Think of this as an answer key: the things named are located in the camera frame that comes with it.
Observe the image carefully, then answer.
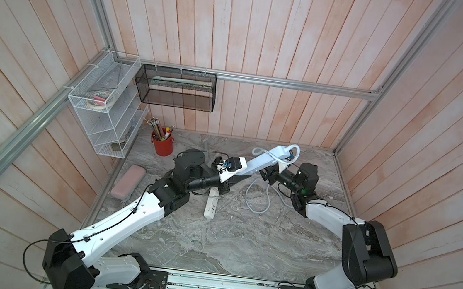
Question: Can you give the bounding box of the tape roll on shelf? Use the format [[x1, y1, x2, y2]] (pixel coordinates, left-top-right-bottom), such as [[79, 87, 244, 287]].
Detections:
[[86, 90, 115, 111]]

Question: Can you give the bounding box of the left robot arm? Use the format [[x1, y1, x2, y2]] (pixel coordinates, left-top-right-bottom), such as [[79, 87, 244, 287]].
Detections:
[[42, 149, 249, 289]]

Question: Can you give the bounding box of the red metal pencil cup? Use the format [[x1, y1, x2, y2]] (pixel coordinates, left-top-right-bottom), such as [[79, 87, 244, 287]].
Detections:
[[151, 132, 174, 157]]

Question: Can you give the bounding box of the grey power strip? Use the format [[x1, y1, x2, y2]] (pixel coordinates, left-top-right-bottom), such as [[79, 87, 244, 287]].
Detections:
[[236, 144, 300, 176]]

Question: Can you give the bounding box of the pencils and pens bundle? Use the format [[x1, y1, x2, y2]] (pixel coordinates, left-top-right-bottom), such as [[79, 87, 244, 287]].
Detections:
[[148, 117, 173, 142]]

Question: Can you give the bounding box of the white wire mesh shelf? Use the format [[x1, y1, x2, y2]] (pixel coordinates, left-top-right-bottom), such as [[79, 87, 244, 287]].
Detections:
[[68, 50, 147, 159]]

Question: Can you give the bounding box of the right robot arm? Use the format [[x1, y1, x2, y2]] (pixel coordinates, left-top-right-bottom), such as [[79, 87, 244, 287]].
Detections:
[[260, 163, 398, 289]]

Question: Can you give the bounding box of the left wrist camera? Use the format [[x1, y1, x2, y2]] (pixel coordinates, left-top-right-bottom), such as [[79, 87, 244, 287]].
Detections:
[[214, 157, 248, 183]]

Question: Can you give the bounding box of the black mesh wall basket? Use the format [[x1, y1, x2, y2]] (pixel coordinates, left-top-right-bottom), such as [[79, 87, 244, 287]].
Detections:
[[134, 64, 217, 113]]

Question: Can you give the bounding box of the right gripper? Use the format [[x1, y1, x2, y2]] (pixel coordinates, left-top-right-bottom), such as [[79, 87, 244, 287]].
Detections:
[[252, 155, 306, 198]]

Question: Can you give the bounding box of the pink case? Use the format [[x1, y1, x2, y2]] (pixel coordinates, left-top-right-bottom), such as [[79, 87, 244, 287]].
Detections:
[[110, 165, 146, 201]]

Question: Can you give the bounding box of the white power strip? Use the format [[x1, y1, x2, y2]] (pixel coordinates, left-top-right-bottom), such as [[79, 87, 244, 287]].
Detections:
[[203, 187, 220, 220]]

